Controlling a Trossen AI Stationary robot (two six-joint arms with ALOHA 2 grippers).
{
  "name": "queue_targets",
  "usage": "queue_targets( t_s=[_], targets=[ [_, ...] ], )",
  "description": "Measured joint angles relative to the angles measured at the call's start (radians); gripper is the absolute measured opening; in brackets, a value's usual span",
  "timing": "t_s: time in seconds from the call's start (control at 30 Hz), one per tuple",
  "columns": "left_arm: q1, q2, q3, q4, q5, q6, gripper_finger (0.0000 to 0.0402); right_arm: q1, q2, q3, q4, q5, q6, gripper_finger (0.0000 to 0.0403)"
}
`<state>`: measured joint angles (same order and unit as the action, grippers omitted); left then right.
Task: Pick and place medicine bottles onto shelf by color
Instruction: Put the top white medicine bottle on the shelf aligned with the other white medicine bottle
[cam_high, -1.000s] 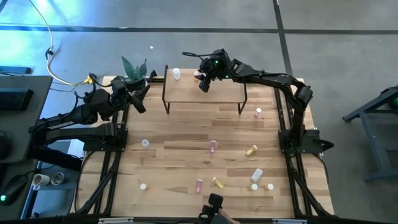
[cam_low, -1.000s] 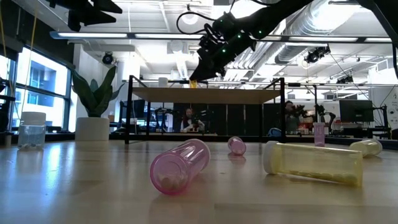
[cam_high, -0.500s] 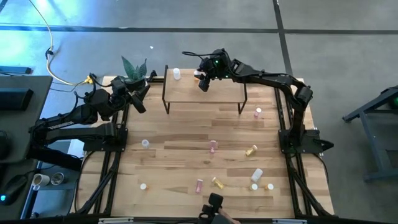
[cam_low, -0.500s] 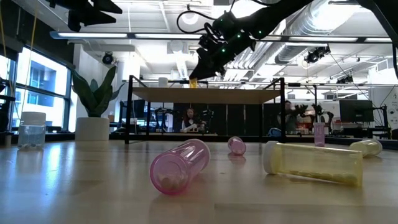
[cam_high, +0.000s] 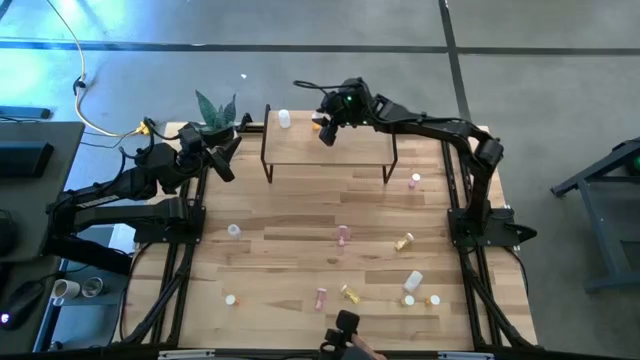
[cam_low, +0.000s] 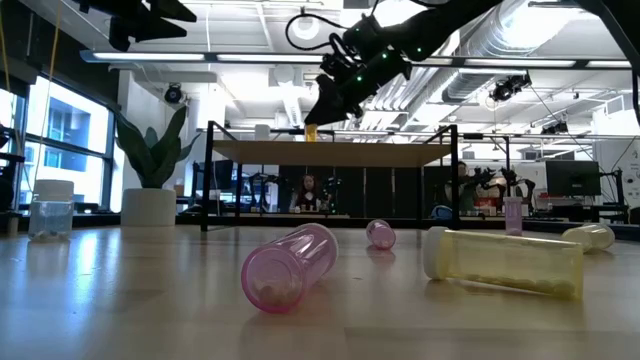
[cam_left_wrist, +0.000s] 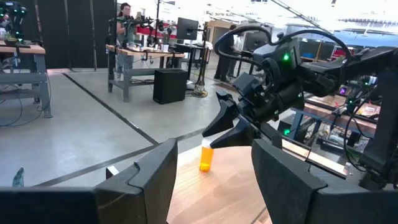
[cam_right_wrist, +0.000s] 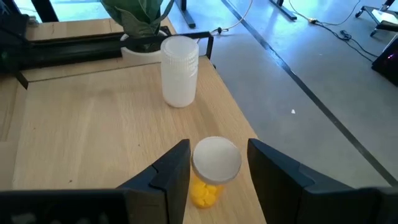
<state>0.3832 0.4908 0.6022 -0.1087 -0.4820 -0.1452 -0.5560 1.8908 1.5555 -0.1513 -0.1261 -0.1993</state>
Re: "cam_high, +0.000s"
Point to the green plant white pot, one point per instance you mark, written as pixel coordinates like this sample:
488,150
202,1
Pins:
217,112

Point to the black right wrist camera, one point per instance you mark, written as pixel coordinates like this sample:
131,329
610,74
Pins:
329,134

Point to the black clamp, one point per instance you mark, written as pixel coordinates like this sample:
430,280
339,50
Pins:
245,121

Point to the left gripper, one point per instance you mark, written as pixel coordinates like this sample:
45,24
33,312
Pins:
192,150

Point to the dark flat bar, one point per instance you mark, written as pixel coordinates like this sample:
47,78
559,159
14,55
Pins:
25,113

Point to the orange medicine bottle white cap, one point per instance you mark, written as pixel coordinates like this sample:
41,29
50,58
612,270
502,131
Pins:
230,300
434,300
315,117

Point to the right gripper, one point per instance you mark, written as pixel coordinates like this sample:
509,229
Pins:
350,107

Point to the black rectangular box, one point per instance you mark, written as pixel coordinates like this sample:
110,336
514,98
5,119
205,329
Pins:
25,160

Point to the large white medicine bottle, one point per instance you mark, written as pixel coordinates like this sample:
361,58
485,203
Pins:
413,281

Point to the green ball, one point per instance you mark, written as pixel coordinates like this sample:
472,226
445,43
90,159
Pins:
636,165

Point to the clear medicine bottle white cap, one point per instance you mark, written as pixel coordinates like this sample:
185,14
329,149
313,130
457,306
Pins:
234,230
284,118

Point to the silver metal bracket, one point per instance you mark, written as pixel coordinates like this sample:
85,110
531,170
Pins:
465,356
185,354

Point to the black handheld device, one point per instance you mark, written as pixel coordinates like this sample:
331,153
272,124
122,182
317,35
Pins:
346,321

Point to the black aluminium table frame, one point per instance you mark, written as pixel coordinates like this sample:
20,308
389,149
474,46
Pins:
444,147

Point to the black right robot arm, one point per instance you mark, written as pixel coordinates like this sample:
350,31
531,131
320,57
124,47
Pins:
430,125

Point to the person's hand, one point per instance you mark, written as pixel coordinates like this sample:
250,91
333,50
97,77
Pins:
362,344

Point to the pink medicine bottle white cap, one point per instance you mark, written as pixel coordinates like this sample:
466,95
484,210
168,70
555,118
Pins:
342,235
414,180
320,299

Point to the black computer mouse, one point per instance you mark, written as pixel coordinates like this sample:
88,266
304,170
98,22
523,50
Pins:
22,302

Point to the dark grey metal stand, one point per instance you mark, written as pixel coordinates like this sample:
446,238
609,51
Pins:
607,250

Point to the yellow power plug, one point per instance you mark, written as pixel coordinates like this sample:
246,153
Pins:
143,129

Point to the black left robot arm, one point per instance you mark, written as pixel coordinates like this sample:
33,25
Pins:
125,182

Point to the white power box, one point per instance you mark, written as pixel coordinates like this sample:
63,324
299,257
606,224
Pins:
122,240

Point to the grey round cup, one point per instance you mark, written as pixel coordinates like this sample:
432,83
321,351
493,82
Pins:
92,286

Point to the dark grey desk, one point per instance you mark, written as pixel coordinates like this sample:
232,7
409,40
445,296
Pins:
40,220

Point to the wooden shelf black legs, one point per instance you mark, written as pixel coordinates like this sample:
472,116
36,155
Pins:
350,150

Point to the black diagonal beam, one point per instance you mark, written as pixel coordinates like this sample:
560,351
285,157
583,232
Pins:
100,260

